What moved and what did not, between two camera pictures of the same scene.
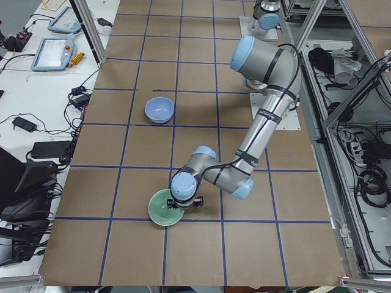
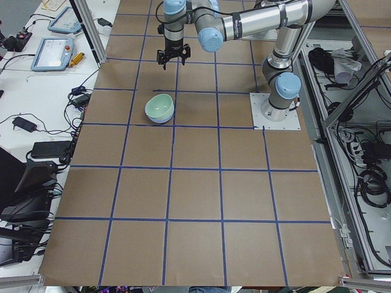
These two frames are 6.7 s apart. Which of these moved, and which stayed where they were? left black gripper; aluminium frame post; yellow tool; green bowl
Moved: left black gripper; green bowl
Stayed: aluminium frame post; yellow tool
